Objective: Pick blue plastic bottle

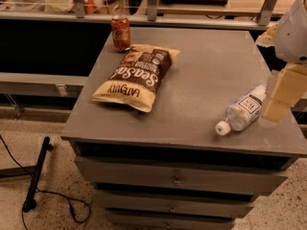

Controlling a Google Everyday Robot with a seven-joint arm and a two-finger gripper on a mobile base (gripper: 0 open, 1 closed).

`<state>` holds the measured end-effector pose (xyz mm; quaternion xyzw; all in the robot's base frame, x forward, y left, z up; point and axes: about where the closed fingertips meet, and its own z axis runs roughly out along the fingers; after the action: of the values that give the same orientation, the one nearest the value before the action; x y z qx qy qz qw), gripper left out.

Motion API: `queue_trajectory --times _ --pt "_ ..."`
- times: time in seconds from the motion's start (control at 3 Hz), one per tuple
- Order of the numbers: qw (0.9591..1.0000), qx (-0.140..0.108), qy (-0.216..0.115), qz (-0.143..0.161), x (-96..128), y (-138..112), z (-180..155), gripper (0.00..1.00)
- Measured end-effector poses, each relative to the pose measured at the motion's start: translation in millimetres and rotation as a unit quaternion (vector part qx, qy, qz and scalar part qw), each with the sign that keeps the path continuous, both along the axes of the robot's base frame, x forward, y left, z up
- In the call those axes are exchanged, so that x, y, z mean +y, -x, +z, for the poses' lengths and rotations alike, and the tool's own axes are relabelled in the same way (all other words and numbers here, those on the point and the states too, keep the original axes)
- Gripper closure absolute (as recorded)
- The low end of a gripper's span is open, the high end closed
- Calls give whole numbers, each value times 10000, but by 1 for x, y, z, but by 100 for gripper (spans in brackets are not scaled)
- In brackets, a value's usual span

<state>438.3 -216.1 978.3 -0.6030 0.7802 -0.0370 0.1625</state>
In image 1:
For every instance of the grey metal railing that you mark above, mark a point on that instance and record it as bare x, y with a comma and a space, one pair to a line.
236, 14

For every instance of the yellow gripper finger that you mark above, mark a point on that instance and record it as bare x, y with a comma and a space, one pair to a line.
267, 38
284, 89

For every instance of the red soda can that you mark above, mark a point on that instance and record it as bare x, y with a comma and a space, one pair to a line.
120, 27

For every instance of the grey drawer cabinet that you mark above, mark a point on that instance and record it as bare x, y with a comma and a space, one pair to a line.
169, 168

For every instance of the brown and yellow chip bag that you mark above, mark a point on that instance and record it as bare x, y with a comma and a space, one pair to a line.
136, 80

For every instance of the clear plastic water bottle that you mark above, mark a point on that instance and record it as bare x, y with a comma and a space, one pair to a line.
243, 112

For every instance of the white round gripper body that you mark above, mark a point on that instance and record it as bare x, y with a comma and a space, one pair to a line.
292, 37

